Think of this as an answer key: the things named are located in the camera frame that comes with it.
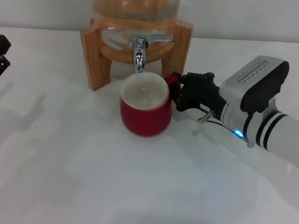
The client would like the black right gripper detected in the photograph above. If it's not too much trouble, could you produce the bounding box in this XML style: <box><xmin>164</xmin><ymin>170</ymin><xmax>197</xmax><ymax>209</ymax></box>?
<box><xmin>166</xmin><ymin>66</ymin><xmax>230</xmax><ymax>120</ymax></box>

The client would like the red ceramic cup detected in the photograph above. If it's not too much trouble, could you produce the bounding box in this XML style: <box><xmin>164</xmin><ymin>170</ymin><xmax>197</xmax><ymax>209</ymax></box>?
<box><xmin>115</xmin><ymin>67</ymin><xmax>183</xmax><ymax>141</ymax></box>

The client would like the wooden dispenser stand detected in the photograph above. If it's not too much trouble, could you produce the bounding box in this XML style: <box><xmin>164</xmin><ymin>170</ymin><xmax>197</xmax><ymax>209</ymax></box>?
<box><xmin>72</xmin><ymin>4</ymin><xmax>195</xmax><ymax>105</ymax></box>

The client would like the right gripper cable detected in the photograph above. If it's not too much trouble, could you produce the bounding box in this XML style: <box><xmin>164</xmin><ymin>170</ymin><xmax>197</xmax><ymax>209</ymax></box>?
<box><xmin>195</xmin><ymin>111</ymin><xmax>258</xmax><ymax>149</ymax></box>

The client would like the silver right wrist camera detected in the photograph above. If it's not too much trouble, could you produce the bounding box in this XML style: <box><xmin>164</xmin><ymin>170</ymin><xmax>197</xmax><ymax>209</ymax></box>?
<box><xmin>217</xmin><ymin>50</ymin><xmax>291</xmax><ymax>118</ymax></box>

